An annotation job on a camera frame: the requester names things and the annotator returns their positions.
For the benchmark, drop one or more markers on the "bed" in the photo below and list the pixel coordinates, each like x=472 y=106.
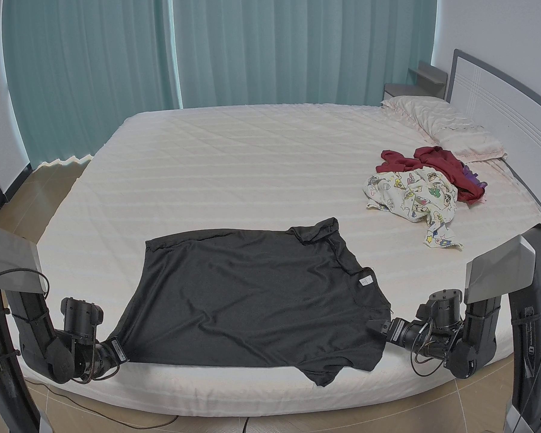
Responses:
x=252 y=174

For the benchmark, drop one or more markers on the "black T-shirt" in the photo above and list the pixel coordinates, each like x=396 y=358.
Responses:
x=252 y=296

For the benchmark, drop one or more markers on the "grey bedside table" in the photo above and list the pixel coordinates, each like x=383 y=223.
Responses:
x=403 y=89

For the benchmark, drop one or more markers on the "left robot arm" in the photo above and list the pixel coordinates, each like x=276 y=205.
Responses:
x=27 y=323

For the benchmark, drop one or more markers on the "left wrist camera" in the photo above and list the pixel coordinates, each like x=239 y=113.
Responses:
x=97 y=316

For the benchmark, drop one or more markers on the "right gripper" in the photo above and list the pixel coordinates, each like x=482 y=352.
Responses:
x=399 y=332

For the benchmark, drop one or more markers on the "dark red garment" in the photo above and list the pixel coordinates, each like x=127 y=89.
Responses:
x=446 y=163

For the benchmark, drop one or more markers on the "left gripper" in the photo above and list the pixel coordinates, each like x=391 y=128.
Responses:
x=112 y=354

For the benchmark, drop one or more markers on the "pale pink pillow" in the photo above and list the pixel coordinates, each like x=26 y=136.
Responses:
x=442 y=120

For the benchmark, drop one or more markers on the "white printed pyjama top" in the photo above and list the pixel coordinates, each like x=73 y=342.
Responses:
x=414 y=196

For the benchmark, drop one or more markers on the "blue-green curtain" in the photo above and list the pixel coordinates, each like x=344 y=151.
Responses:
x=297 y=39
x=94 y=61

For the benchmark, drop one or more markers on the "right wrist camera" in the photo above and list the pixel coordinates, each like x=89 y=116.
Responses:
x=421 y=310

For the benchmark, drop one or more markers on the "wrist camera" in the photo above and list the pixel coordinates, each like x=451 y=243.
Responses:
x=421 y=310
x=97 y=316

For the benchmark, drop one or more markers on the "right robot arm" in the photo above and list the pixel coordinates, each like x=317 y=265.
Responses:
x=532 y=287

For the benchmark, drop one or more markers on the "purple garment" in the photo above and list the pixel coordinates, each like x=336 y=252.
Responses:
x=473 y=176

